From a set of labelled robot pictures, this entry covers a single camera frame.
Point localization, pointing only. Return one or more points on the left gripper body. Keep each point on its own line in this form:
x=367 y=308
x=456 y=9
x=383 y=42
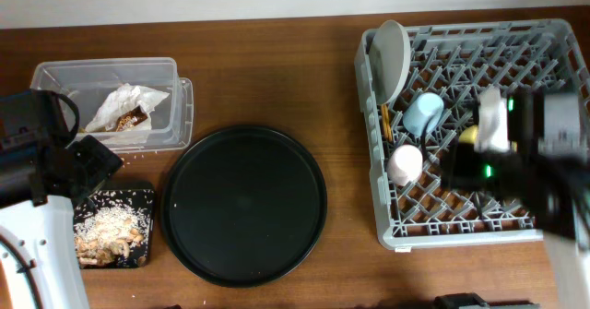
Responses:
x=97 y=166

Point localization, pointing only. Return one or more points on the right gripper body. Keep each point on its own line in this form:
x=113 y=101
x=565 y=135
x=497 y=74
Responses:
x=477 y=171

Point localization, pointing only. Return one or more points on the yellow bowl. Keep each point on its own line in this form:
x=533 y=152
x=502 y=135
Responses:
x=469 y=135

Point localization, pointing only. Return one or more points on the pink cup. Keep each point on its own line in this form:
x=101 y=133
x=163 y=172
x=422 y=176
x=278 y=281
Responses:
x=405 y=165

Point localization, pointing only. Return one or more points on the gold snack wrapper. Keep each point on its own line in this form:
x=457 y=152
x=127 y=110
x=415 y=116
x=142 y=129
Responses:
x=130 y=119

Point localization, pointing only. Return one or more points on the white tissue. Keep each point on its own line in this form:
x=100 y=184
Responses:
x=123 y=100

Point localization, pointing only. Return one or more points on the blue cup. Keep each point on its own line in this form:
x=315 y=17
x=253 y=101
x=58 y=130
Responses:
x=423 y=114

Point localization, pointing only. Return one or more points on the food scraps pile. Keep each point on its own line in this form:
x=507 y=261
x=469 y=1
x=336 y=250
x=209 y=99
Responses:
x=110 y=235

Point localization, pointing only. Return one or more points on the wooden chopstick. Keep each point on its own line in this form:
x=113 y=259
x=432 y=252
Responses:
x=387 y=123
x=384 y=131

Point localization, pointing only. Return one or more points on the grey plate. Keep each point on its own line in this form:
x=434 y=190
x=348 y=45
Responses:
x=389 y=56

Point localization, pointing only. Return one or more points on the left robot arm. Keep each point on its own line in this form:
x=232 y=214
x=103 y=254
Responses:
x=45 y=174

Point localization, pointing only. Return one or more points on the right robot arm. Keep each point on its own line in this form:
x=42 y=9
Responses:
x=531 y=146

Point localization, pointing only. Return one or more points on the grey dishwasher rack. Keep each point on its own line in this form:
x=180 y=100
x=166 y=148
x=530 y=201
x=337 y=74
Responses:
x=457 y=62

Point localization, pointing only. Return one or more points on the black rectangular tray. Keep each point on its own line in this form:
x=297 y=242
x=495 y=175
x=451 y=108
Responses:
x=138 y=198

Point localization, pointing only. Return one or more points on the clear plastic bin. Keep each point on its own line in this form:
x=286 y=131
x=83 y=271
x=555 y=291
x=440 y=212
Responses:
x=88 y=83

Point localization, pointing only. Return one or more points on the round black serving tray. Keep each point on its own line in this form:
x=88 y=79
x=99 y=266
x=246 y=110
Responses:
x=243 y=206

